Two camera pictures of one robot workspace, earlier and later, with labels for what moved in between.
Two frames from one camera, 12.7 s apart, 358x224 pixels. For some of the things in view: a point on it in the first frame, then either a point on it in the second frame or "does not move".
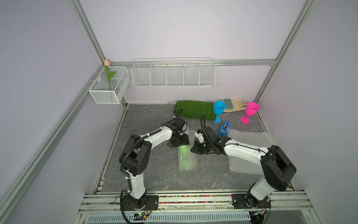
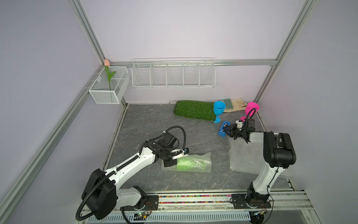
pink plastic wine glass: x=251 y=109 does not move
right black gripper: x=195 y=149 to x=230 y=129
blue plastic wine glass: x=219 y=107 does not move
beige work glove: x=234 y=105 does not move
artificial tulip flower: x=106 y=64 does not move
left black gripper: x=185 y=141 to x=171 y=162
